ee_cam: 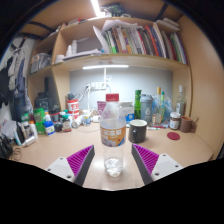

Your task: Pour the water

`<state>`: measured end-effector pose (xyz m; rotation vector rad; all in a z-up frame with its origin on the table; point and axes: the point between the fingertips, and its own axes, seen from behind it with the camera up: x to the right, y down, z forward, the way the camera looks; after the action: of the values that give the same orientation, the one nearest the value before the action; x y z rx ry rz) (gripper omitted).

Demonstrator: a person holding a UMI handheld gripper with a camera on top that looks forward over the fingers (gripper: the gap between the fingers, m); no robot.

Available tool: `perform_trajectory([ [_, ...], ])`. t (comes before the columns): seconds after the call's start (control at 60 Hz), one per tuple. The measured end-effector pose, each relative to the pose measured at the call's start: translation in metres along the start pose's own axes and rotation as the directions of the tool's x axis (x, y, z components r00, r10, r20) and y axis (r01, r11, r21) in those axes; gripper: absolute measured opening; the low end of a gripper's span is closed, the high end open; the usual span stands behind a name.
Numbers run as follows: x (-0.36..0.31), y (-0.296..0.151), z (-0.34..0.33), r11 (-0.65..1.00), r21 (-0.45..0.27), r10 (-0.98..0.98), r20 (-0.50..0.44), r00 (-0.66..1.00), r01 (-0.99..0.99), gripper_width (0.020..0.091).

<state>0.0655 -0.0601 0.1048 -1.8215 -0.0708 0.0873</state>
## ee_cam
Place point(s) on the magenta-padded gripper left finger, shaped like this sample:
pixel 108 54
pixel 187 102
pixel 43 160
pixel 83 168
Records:
pixel 63 166

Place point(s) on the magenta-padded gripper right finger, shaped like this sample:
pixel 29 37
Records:
pixel 163 165

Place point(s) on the clear red-capped drink bottle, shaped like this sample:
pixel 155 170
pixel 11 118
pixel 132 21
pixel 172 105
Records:
pixel 113 135

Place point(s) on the flat round red coaster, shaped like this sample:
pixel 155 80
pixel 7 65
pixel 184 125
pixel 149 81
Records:
pixel 173 136

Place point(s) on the black mug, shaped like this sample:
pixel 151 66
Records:
pixel 137 131

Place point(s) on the dark jar red label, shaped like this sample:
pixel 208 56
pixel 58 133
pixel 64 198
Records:
pixel 66 124

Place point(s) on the white tube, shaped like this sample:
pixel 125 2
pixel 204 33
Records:
pixel 28 141

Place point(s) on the white-lidded jar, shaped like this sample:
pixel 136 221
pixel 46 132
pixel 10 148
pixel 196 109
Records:
pixel 174 121

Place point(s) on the brown mug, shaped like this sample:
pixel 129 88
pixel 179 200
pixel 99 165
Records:
pixel 185 125

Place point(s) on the clear bottle yellow cap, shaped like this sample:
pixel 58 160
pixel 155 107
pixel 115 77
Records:
pixel 158 106

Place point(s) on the red and white can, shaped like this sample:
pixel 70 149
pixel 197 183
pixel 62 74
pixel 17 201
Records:
pixel 73 106

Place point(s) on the blue and white box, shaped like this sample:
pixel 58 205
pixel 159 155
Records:
pixel 129 111

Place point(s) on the clear glass bottle white cap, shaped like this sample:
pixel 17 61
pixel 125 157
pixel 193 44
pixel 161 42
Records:
pixel 180 103

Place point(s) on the green bottle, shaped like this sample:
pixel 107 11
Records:
pixel 137 103

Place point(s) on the pink box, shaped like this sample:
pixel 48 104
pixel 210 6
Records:
pixel 101 107

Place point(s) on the hanging clothes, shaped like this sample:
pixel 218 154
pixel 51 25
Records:
pixel 16 83

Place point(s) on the white light bar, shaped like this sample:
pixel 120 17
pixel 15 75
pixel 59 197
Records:
pixel 105 66

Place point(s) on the ceiling light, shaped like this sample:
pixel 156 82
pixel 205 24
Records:
pixel 97 8

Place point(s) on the white wall power outlet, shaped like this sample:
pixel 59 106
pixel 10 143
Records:
pixel 97 86

